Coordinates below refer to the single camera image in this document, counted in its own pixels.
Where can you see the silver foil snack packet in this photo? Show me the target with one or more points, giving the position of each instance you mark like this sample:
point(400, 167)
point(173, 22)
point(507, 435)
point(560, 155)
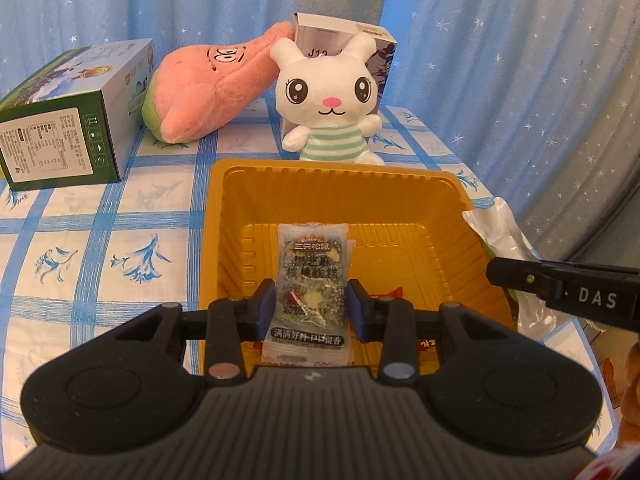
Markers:
point(500, 232)

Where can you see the grey clear snack packet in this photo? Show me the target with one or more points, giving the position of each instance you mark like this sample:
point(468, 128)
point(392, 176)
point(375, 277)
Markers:
point(310, 270)

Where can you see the pink peach plush toy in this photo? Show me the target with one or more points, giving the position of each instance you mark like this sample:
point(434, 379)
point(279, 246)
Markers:
point(200, 90)

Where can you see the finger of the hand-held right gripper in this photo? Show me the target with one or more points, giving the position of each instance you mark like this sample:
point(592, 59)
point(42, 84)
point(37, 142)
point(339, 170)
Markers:
point(520, 275)

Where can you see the blue star curtain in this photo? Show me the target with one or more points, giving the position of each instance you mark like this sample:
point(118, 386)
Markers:
point(475, 60)

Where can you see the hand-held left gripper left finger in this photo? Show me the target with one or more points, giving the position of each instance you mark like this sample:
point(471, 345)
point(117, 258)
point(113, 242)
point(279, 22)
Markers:
point(265, 310)

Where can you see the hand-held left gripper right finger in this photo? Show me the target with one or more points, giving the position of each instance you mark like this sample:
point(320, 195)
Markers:
point(357, 310)

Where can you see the white rabbit plush toy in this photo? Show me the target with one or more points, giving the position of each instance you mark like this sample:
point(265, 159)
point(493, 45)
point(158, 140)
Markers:
point(325, 100)

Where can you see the grey star curtain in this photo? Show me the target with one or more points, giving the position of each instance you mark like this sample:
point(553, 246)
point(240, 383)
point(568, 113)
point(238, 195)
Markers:
point(590, 185)

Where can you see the white cardboard box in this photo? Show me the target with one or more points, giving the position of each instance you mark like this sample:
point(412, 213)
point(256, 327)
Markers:
point(320, 35)

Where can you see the blue checked tablecloth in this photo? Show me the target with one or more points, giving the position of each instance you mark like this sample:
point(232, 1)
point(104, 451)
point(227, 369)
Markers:
point(100, 240)

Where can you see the green cardboard box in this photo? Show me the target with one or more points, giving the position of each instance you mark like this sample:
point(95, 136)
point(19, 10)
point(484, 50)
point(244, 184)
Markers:
point(55, 135)

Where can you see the red patterned clothing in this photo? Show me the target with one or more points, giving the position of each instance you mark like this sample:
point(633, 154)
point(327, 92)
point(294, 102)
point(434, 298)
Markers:
point(615, 467)

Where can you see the golden plastic tray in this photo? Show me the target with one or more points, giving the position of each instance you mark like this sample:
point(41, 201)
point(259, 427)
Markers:
point(400, 200)

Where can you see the person's right hand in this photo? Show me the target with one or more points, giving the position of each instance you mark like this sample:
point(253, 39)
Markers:
point(632, 385)

